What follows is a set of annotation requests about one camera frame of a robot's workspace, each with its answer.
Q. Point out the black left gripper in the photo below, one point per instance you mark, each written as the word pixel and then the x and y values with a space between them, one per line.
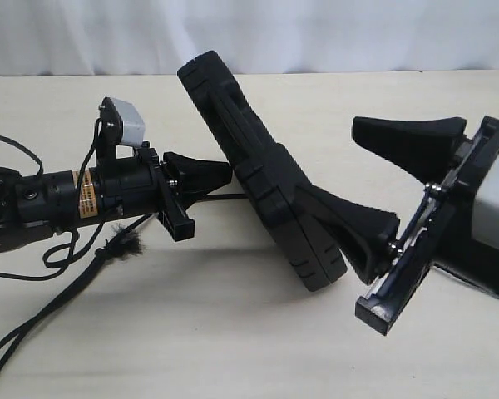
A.
pixel 138 185

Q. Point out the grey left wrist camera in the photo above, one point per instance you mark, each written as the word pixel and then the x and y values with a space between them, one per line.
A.
pixel 121 123

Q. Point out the white backdrop curtain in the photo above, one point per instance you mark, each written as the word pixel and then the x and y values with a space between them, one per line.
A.
pixel 84 38

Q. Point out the black plastic case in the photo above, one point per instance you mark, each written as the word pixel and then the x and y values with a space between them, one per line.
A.
pixel 266 171

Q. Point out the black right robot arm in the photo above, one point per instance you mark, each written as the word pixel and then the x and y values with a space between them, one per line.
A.
pixel 455 227

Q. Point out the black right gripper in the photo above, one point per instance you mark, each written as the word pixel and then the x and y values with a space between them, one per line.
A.
pixel 451 167

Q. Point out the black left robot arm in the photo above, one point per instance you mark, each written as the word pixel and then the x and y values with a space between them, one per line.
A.
pixel 36 207

